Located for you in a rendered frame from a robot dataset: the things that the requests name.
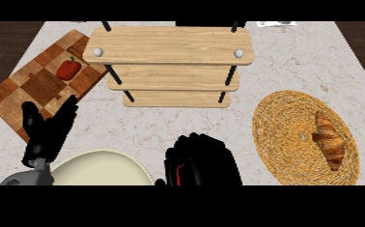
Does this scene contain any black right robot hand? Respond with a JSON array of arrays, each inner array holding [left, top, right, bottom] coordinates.
[[154, 131, 244, 186]]

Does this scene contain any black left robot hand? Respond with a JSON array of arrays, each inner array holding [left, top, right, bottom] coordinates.
[[21, 94, 80, 169]]

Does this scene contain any woven straw placemat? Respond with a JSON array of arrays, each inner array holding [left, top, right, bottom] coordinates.
[[251, 90, 361, 186]]

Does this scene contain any wooden tiered shelf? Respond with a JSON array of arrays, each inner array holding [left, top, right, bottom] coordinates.
[[81, 20, 256, 109]]

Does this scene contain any checkered wooden cutting board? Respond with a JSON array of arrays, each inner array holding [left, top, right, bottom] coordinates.
[[0, 29, 109, 144]]

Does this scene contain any cream round plate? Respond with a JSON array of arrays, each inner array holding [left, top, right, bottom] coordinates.
[[50, 149, 155, 186]]

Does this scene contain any red bell pepper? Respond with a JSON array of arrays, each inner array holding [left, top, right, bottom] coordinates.
[[55, 56, 83, 82]]

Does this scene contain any brown croissant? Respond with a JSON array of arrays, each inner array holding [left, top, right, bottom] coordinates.
[[310, 111, 347, 172]]

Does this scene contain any white patterned object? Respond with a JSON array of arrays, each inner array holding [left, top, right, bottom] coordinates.
[[256, 20, 298, 28]]

